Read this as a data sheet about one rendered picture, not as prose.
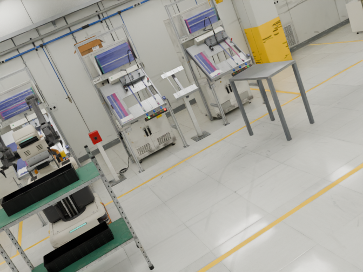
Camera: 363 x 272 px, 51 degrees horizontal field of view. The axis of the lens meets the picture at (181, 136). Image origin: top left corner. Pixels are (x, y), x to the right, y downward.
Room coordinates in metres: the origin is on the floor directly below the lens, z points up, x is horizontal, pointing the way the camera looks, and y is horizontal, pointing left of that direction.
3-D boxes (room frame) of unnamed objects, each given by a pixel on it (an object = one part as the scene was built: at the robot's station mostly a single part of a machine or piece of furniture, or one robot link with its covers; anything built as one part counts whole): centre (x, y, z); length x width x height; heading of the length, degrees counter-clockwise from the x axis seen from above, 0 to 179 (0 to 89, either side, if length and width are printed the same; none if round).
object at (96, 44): (5.82, 0.60, 1.82); 0.68 x 0.30 x 0.20; 105
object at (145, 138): (5.67, 0.51, 0.31); 0.70 x 0.65 x 0.62; 105
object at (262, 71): (4.35, -1.16, 0.40); 0.70 x 0.45 x 0.80; 25
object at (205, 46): (5.87, -0.95, 0.65); 1.01 x 0.73 x 1.29; 15
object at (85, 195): (3.95, 1.44, 0.59); 0.55 x 0.34 x 0.83; 104
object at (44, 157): (3.58, 1.35, 0.99); 0.28 x 0.16 x 0.22; 104
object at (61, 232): (3.86, 1.42, 0.16); 0.67 x 0.64 x 0.25; 14
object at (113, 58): (5.56, 0.42, 1.52); 0.51 x 0.13 x 0.27; 105
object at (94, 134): (5.03, 1.08, 0.39); 0.24 x 0.24 x 0.78; 15
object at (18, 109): (5.31, 1.92, 0.95); 1.35 x 0.82 x 1.90; 15
